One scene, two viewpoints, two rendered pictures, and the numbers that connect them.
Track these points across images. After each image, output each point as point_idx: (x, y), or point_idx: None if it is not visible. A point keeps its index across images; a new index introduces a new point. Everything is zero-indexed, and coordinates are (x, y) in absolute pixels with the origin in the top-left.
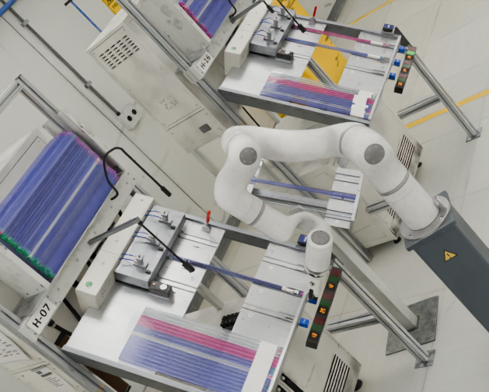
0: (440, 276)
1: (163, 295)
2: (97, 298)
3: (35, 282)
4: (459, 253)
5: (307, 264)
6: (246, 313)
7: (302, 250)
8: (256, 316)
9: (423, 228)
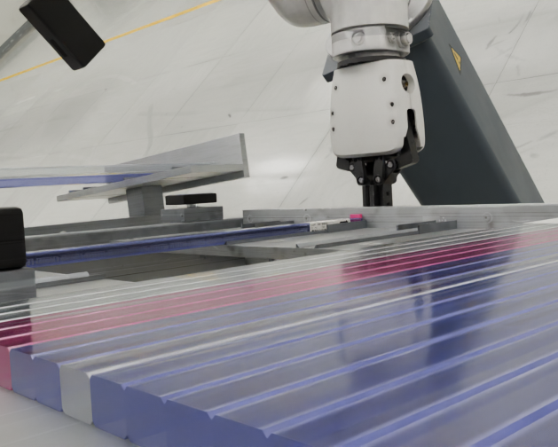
0: (470, 110)
1: None
2: None
3: None
4: (460, 54)
5: (377, 10)
6: (357, 246)
7: (202, 223)
8: (384, 241)
9: (408, 3)
